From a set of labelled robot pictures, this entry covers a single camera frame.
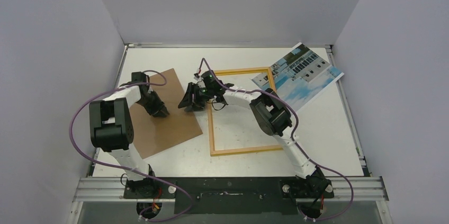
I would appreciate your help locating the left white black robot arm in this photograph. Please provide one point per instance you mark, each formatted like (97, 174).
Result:
(112, 131)

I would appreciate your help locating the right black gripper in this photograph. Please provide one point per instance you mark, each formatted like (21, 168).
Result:
(196, 95)

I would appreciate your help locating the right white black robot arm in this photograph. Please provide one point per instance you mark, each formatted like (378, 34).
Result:
(272, 116)

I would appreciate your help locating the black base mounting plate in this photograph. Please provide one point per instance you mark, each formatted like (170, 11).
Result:
(234, 195)

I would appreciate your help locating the brown frame backing board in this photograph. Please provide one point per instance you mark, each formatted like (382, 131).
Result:
(168, 127)

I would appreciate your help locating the blue building photo print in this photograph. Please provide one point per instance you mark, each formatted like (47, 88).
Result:
(301, 74)

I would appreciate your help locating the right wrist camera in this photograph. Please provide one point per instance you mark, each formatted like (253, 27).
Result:
(209, 80)

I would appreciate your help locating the yellow wooden picture frame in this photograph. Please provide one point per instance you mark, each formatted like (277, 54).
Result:
(228, 72)

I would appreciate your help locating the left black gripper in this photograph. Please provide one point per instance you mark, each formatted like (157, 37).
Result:
(159, 110)

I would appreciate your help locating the aluminium front rail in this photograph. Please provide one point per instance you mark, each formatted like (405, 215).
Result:
(110, 189)

